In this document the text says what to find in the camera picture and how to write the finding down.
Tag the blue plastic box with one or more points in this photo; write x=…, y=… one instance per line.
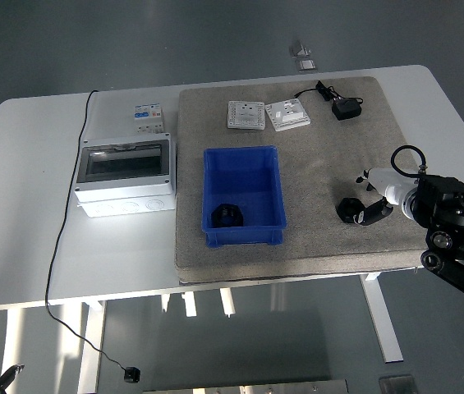
x=262, y=184

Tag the grey electrical distribution box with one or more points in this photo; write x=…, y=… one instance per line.
x=125, y=184

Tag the black power adapter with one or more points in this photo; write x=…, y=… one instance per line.
x=346, y=110

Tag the white circuit breaker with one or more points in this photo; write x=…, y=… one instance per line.
x=148, y=119

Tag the flat metal floor socket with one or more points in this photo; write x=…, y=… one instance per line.
x=305, y=65

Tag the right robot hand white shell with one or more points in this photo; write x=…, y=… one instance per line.
x=387, y=182

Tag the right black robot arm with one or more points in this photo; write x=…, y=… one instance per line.
x=445, y=197

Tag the silver metal plate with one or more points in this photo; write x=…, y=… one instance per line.
x=244, y=388

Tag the grey-brown foam mat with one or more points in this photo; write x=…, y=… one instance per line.
x=338, y=246

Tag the white table frame bracket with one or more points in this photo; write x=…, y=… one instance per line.
x=227, y=303
x=189, y=305

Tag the white wall switch socket panel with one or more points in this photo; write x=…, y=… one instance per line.
x=288, y=115

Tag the white table leg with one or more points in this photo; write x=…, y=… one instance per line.
x=381, y=320
x=88, y=324
x=12, y=336

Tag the grey floor plate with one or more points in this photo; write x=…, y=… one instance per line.
x=398, y=385

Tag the open metal floor socket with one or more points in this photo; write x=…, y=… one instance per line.
x=299, y=49

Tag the black hexagonal nut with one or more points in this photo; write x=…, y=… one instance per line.
x=216, y=217
x=344, y=207

